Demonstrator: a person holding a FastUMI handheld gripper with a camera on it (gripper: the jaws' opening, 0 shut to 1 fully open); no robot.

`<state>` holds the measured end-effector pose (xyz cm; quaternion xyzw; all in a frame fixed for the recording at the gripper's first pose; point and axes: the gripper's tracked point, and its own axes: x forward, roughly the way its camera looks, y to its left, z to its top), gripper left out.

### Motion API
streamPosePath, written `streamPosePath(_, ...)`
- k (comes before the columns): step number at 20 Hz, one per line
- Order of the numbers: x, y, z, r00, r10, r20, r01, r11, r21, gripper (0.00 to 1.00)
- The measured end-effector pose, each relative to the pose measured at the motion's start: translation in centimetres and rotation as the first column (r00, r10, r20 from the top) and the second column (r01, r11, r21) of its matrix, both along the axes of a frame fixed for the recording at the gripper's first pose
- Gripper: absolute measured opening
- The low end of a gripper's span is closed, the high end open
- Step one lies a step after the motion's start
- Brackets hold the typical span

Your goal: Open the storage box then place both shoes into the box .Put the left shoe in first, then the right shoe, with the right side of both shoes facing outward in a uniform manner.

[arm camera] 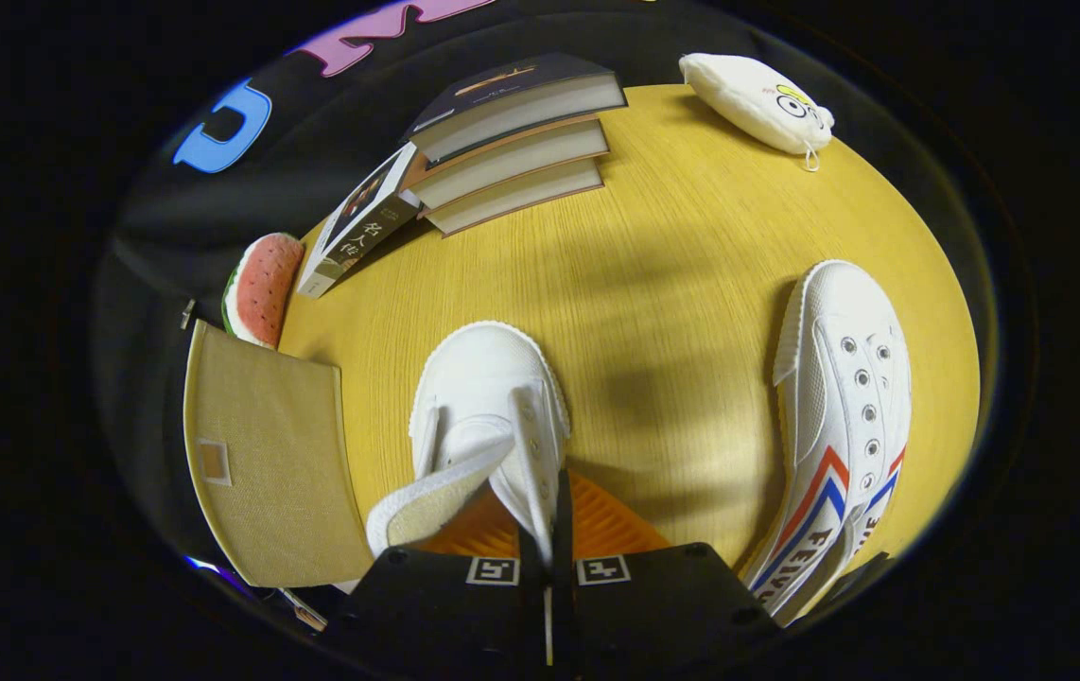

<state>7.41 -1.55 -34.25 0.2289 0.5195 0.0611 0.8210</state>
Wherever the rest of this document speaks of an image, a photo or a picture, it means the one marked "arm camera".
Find white canvas shoe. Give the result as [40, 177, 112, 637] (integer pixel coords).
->
[748, 260, 913, 628]
[365, 321, 571, 568]

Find watermelon slice plush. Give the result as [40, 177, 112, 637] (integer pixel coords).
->
[221, 233, 306, 350]

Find white portrait cover book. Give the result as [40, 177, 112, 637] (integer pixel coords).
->
[297, 142, 423, 300]

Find white plush pouch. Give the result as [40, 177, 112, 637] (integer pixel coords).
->
[679, 52, 835, 173]

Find black cover book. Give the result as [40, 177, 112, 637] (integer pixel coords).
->
[405, 52, 628, 166]

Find beige fabric storage box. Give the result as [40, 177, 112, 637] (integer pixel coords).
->
[183, 320, 375, 589]

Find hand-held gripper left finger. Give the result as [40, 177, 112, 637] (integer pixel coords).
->
[337, 478, 550, 681]

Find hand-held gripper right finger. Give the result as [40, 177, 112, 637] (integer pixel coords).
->
[551, 466, 784, 681]

